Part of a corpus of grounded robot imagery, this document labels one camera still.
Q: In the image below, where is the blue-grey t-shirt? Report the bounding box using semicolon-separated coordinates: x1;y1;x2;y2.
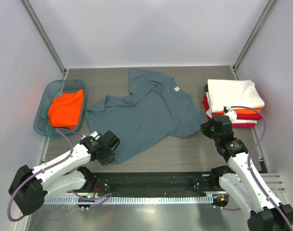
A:
85;69;205;164

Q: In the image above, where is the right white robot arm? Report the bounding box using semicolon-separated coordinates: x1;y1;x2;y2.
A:
201;115;293;231

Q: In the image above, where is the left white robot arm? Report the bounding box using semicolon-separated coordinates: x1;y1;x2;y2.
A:
7;131;120;221

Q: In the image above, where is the magenta folded t-shirt bottom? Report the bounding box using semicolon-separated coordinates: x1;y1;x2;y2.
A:
232;123;256;128

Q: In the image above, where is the white folded t-shirt lower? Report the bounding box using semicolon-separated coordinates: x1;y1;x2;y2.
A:
232;119;257;124

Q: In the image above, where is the white folded t-shirt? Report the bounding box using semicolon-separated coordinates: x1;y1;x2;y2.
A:
232;119;257;124
207;79;265;113

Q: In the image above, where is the pink folded t-shirt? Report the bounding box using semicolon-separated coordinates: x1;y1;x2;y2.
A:
211;113;263;121

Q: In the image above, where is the red folded t-shirt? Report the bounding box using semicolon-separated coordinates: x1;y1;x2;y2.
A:
202;95;213;120

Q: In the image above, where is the orange folded t-shirt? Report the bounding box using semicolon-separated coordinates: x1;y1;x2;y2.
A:
212;108;257;115

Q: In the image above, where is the white folded t-shirt top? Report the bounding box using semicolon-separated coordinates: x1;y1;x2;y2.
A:
207;79;265;113

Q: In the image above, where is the orange t-shirt in basket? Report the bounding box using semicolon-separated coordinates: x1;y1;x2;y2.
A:
48;90;84;129

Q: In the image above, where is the teal plastic basket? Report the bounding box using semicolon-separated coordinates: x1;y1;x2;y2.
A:
34;79;88;137

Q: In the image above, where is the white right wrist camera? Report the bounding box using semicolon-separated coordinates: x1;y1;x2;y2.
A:
224;107;237;123

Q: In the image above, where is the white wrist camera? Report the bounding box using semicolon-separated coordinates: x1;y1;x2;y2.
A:
81;131;102;140
224;107;237;123

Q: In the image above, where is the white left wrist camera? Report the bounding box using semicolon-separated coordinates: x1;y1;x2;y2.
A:
81;131;102;140

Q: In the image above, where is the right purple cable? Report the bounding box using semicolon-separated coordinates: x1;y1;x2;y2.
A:
229;105;293;231

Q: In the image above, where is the purple cable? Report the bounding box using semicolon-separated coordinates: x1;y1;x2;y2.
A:
7;128;113;222
229;105;293;231

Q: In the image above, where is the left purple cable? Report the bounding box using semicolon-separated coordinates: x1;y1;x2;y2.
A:
7;128;113;222

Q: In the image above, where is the right aluminium frame post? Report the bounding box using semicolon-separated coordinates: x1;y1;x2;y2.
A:
231;0;278;73

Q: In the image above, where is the aluminium frame post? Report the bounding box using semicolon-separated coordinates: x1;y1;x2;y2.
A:
231;0;278;73
20;0;67;76

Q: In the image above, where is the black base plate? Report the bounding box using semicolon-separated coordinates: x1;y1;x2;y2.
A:
93;171;223;197

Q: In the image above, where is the slotted cable duct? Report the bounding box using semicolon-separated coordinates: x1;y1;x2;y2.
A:
44;194;213;205

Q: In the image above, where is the left aluminium frame post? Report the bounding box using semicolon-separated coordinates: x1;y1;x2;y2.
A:
20;0;67;76

